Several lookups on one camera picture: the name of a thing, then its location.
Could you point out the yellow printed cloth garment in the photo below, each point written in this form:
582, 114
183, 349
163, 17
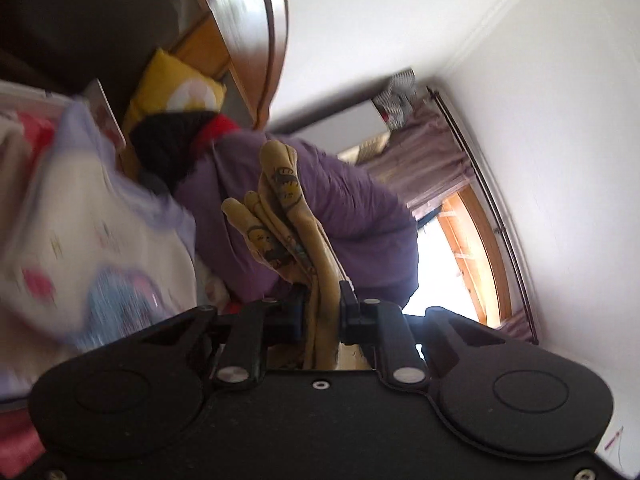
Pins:
281, 232

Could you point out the brown window curtain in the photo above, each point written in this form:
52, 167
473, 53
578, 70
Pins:
422, 162

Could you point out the black curtain rod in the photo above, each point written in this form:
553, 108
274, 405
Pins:
476, 222

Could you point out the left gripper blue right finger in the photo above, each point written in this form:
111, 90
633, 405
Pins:
381, 328

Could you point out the purple quilt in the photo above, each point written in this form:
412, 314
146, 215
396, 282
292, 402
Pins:
372, 233

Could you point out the yellow pillow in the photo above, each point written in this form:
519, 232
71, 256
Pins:
167, 85

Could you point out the wooden headboard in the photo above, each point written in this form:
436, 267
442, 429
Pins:
243, 43

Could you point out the white air conditioner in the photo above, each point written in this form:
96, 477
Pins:
354, 135

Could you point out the red floral bed blanket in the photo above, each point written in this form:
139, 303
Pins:
20, 445

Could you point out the white floral padded jacket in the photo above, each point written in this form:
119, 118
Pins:
93, 257

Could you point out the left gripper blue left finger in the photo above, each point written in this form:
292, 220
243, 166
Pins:
247, 336

